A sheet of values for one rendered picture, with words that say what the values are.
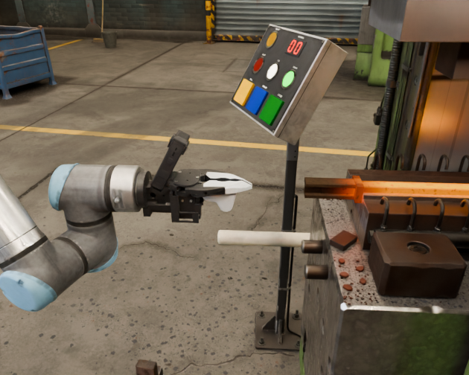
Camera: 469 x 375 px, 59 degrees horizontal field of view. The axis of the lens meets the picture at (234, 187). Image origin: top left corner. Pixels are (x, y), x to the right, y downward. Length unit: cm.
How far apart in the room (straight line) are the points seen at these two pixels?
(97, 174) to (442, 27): 60
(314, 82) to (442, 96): 33
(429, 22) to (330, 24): 813
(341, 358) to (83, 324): 142
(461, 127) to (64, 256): 85
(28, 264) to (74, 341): 116
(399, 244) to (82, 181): 56
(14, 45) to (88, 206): 493
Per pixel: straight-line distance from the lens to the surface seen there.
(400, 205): 79
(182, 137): 75
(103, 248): 88
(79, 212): 84
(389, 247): 69
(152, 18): 945
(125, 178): 79
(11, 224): 80
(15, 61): 570
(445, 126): 101
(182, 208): 79
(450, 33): 67
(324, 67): 115
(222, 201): 78
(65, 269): 82
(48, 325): 205
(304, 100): 115
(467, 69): 74
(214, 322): 190
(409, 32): 66
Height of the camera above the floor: 136
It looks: 28 degrees down
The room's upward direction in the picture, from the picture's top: straight up
